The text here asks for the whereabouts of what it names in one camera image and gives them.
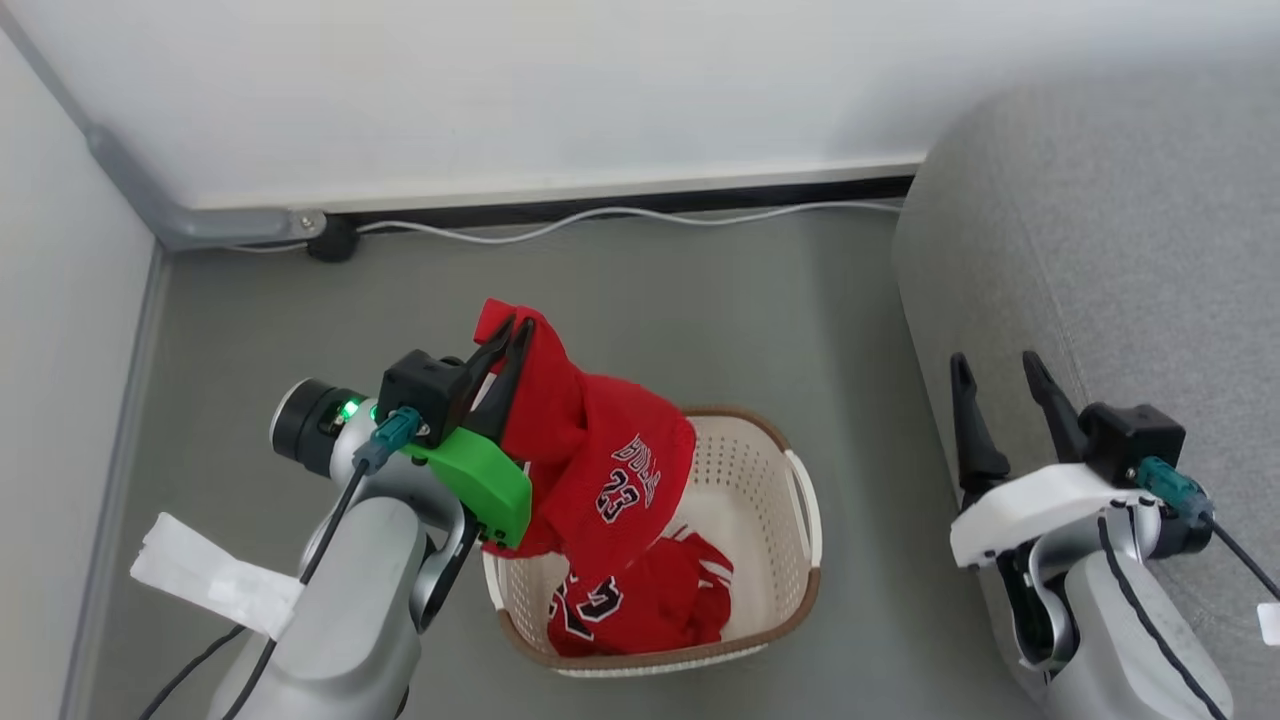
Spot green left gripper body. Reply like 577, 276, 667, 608
400, 425, 534, 551

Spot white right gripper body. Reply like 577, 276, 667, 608
950, 462, 1166, 571

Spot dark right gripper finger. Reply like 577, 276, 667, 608
1022, 350, 1093, 467
948, 352, 1013, 506

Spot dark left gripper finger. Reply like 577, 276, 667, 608
452, 315, 519, 413
466, 318, 537, 443

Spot red Bulls 23 jersey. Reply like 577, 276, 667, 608
473, 298, 698, 581

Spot red basketball jersey large numbers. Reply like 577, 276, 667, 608
547, 527, 734, 658

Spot cream perforated laundry basket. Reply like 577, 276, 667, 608
482, 405, 824, 679

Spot grey fabric sofa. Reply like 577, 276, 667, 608
893, 60, 1280, 720

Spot black floor plug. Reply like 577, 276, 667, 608
305, 215, 361, 264

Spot black baseboard strip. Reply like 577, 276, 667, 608
325, 176, 916, 233

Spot white paper tag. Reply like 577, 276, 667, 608
130, 512, 306, 641

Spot black cable with teal connector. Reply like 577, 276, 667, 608
220, 407, 421, 720
1137, 457, 1280, 601

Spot white power cable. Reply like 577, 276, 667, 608
225, 200, 904, 251

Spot grey cable conduit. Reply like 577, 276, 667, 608
0, 20, 328, 251

